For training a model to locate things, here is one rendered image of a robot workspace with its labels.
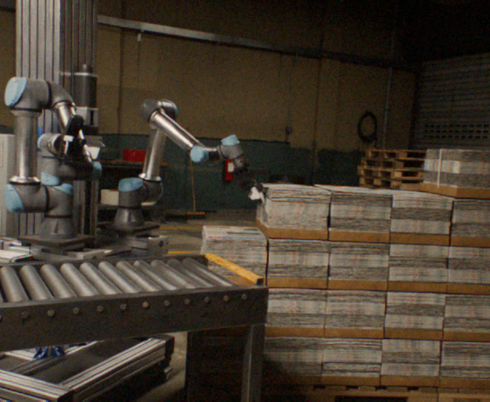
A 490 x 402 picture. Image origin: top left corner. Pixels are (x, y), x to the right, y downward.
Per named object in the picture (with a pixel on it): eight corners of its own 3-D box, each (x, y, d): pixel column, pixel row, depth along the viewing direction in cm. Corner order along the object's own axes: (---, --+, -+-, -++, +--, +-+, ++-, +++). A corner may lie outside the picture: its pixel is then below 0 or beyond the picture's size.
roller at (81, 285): (73, 275, 212) (74, 262, 211) (104, 312, 170) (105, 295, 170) (58, 276, 209) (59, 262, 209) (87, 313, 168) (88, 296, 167)
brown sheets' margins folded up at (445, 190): (406, 357, 323) (420, 181, 314) (458, 358, 327) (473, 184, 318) (439, 388, 285) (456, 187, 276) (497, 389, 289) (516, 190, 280)
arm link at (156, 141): (126, 200, 302) (145, 95, 293) (144, 199, 316) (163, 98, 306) (144, 206, 297) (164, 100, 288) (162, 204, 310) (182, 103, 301)
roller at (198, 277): (173, 272, 229) (179, 260, 230) (223, 304, 188) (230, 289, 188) (162, 267, 227) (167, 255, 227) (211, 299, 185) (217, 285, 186)
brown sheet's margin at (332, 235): (310, 227, 309) (310, 219, 308) (362, 230, 313) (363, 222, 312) (329, 240, 271) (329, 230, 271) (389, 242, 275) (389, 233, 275)
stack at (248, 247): (192, 380, 309) (201, 224, 301) (405, 383, 325) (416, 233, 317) (195, 415, 271) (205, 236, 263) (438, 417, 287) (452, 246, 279)
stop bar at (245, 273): (212, 258, 233) (212, 252, 233) (264, 283, 194) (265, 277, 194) (204, 258, 231) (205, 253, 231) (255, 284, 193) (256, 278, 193)
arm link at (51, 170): (75, 187, 221) (76, 157, 220) (45, 187, 214) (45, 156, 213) (66, 184, 227) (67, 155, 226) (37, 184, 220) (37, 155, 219)
